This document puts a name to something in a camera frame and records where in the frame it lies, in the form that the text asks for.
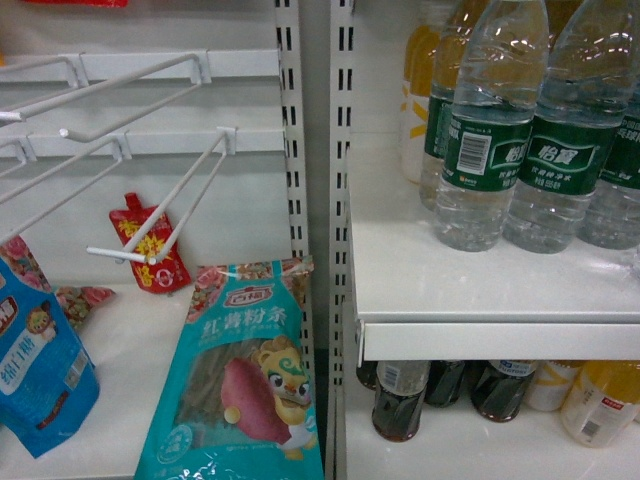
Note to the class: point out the water bottle behind left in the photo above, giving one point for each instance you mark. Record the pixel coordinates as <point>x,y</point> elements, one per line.
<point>449,53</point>

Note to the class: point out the water bottle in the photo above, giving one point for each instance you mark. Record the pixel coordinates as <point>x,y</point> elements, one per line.
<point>449,53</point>
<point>588,83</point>
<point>496,93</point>
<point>612,218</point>

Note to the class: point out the yellow white bottle on shelf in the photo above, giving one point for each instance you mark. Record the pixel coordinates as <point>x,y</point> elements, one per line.
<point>416,86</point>

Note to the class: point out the water bottle far left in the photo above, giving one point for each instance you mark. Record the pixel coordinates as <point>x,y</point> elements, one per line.
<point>496,93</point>

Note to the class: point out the red sauce pouch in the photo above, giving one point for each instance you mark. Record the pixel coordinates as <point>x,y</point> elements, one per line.
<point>166,276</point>

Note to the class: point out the dark tea bottle left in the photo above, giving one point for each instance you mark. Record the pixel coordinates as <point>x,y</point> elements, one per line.
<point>400,392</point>

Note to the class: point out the dark tea bottle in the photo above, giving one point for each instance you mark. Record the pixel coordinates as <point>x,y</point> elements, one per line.
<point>444,383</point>
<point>400,392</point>
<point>498,387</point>

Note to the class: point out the teal sweet potato noodle bag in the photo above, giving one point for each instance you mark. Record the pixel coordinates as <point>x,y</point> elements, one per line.
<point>238,401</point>

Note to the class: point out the dark tea bottle middle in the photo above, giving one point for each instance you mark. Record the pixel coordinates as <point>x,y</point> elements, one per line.
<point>444,383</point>

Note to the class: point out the white middle peg hook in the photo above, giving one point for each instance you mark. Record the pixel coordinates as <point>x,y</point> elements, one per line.
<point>88,110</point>

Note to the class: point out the white left slotted upright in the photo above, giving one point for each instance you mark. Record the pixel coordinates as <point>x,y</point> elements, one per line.
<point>288,41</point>

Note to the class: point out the white slotted upright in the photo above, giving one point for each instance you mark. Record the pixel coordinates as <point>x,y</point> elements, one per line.
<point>340,113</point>
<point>288,41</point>

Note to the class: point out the white right slotted upright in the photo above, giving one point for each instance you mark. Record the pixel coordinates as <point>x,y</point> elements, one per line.
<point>340,113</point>

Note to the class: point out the dark tea bottle right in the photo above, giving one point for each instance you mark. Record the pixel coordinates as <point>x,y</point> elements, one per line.
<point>498,387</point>

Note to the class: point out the floral snack bag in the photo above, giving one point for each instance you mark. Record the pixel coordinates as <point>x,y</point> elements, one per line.
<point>77,303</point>

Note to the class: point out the yellow drink bottle back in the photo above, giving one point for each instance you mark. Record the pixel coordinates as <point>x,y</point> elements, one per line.
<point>551,383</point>

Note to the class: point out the yellow drink bottle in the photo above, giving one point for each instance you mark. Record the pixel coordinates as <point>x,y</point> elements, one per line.
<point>603,402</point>
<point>551,383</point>

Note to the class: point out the blue sugar bag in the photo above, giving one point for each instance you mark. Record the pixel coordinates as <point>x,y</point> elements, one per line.
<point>48,384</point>

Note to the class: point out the yellow drink bottle front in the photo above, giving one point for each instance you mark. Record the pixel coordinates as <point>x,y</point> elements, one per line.
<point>603,402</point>

